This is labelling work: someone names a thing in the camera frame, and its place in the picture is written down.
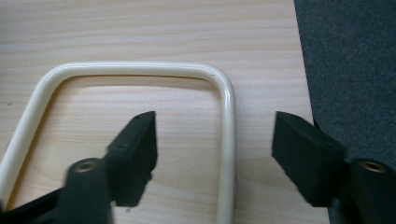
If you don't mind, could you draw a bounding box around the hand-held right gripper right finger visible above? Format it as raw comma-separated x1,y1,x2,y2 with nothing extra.
271,110,347,208

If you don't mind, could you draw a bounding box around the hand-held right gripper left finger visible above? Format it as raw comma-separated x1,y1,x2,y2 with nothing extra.
104,110,158,208

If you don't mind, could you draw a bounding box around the cream square bin ring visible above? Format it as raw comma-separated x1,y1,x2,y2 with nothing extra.
0,61,236,224

